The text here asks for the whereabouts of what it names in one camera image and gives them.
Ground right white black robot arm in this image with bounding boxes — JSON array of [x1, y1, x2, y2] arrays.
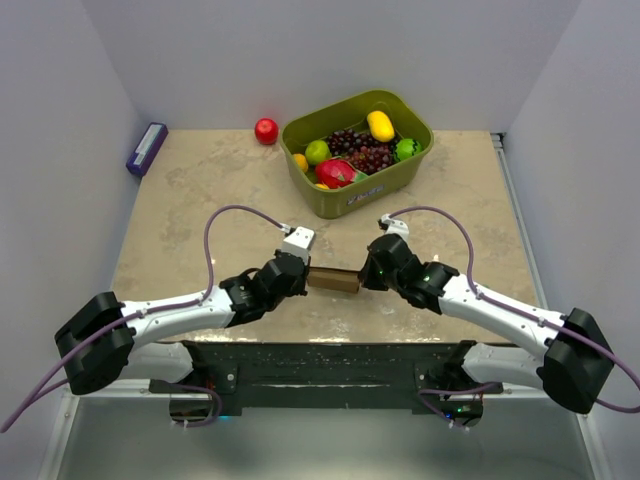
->
[[359, 234, 614, 414]]

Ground olive green plastic bin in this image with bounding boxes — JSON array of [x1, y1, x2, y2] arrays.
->
[[279, 89, 434, 219]]

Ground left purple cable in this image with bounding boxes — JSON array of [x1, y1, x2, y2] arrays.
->
[[0, 204, 294, 434]]

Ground yellow mango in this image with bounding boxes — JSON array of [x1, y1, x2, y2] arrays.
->
[[366, 110, 395, 143]]

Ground dark purple grape bunch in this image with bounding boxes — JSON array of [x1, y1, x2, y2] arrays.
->
[[325, 129, 397, 175]]

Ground green lime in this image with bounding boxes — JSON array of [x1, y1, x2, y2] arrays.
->
[[304, 139, 332, 167]]

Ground small green watermelon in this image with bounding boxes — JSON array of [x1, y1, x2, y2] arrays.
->
[[392, 138, 423, 163]]

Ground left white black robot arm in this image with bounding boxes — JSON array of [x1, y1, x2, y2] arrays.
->
[[54, 248, 310, 395]]

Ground purple white rectangular box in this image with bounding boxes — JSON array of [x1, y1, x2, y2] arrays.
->
[[125, 122, 169, 178]]

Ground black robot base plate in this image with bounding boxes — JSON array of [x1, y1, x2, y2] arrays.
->
[[150, 341, 483, 423]]

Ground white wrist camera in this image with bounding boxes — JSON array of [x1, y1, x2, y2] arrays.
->
[[378, 214, 410, 243], [281, 227, 316, 265]]

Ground red apple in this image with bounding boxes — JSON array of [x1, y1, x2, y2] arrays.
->
[[254, 117, 279, 145]]

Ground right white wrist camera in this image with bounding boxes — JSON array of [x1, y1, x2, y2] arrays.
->
[[378, 214, 410, 243]]

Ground red dragon fruit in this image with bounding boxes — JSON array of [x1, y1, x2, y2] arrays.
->
[[315, 158, 358, 189]]

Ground small orange fruit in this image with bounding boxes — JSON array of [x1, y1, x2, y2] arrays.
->
[[293, 153, 309, 173]]

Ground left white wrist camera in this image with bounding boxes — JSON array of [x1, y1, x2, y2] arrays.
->
[[281, 227, 316, 265]]

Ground brown cardboard paper box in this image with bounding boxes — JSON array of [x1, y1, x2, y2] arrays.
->
[[307, 267, 360, 294]]

